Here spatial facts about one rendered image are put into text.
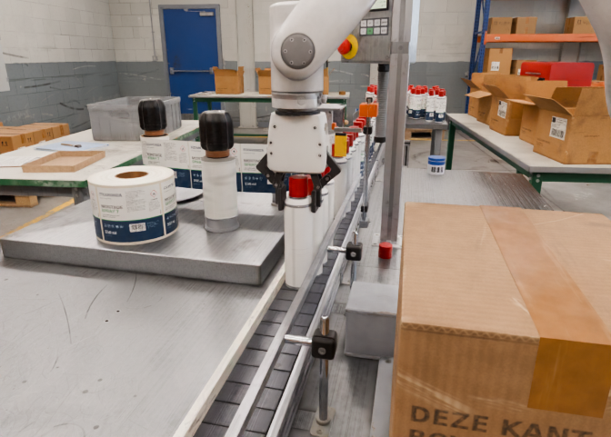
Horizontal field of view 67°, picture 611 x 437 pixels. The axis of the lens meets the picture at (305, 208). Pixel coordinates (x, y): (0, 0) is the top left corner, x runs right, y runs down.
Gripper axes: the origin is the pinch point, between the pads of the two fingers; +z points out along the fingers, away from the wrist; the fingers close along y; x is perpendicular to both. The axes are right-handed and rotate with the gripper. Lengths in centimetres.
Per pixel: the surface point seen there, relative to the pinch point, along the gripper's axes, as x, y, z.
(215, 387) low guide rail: 30.9, 3.3, 15.3
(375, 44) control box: -42, -9, -26
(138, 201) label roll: -15.3, 41.8, 7.7
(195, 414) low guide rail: 35.9, 3.5, 15.0
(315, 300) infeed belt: 1.6, -3.3, 18.5
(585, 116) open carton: -177, -100, 5
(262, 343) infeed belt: 16.5, 1.9, 18.5
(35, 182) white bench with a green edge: -85, 137, 27
